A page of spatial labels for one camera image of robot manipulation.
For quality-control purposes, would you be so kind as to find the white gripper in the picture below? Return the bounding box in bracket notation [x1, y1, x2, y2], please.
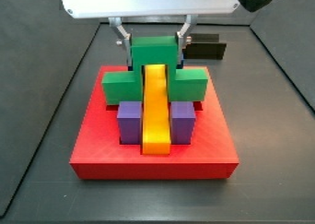
[62, 0, 240, 66]

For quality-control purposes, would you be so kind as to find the green arch block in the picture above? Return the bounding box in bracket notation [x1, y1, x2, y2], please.
[103, 36, 208, 105]

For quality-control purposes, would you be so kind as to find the red base board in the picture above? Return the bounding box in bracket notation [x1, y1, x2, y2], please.
[71, 66, 239, 180]

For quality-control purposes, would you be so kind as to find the purple arch block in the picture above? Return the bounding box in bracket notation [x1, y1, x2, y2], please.
[118, 101, 196, 145]

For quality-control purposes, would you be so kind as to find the yellow long block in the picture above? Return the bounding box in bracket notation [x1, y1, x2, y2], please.
[143, 65, 171, 155]

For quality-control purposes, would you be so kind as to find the black angle bracket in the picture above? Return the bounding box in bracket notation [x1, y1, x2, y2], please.
[183, 33, 227, 60]

